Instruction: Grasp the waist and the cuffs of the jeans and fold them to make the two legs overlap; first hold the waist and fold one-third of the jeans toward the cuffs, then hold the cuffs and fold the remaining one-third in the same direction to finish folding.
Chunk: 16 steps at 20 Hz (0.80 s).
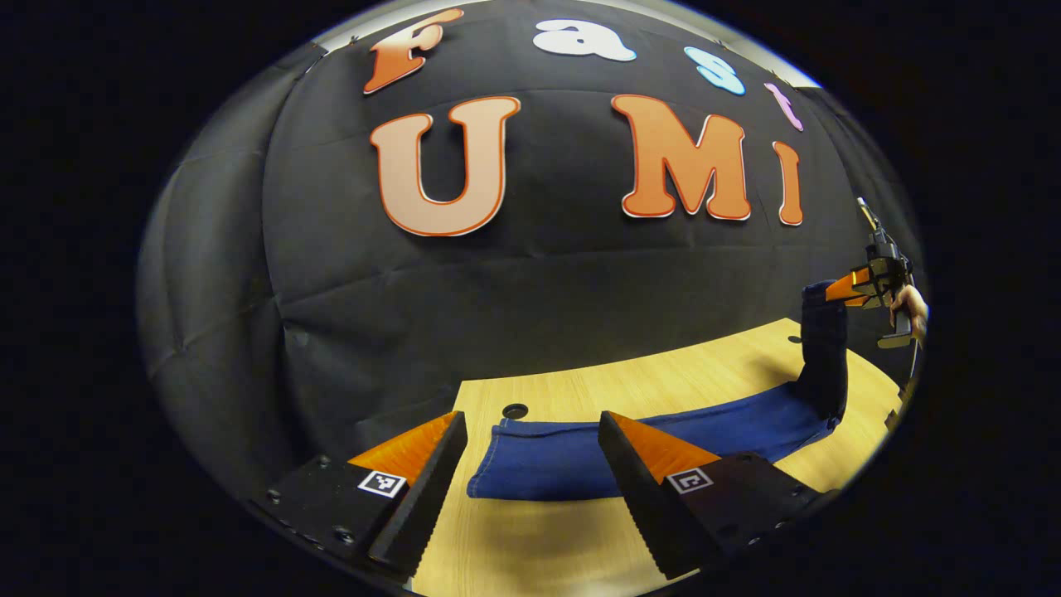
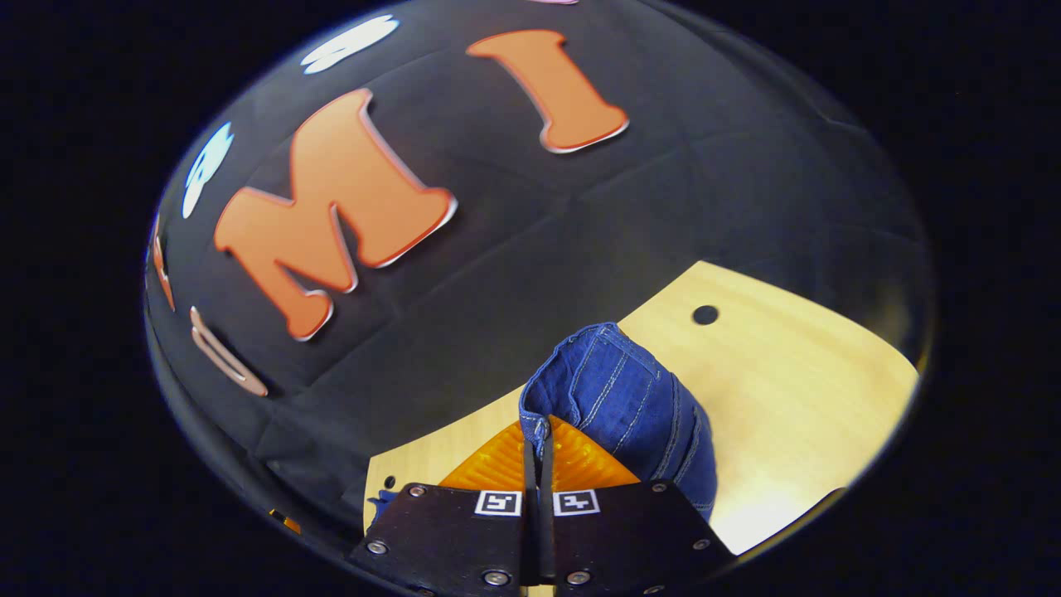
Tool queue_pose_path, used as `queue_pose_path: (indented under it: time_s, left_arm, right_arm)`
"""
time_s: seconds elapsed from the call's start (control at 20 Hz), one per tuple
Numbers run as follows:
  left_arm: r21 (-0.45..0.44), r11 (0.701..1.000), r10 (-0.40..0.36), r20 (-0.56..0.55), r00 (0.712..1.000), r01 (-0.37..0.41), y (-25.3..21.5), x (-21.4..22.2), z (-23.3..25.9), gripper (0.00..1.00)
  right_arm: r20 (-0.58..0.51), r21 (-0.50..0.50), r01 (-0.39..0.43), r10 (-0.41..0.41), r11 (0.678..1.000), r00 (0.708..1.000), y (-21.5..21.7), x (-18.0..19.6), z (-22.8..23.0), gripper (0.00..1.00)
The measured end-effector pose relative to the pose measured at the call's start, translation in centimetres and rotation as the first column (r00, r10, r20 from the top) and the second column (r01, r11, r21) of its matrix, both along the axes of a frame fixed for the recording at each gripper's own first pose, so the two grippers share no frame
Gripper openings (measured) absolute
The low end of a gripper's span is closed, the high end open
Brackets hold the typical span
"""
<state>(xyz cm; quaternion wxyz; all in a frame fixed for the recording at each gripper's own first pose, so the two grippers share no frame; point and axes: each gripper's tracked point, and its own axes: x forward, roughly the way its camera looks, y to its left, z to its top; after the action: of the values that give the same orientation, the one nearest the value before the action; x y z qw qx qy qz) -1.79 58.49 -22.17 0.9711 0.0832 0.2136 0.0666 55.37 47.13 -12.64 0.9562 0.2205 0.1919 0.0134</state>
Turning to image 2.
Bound blue denim jeans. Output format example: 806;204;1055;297
369;322;719;522

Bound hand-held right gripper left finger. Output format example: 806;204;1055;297
346;419;540;597

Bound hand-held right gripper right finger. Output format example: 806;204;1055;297
540;415;739;597

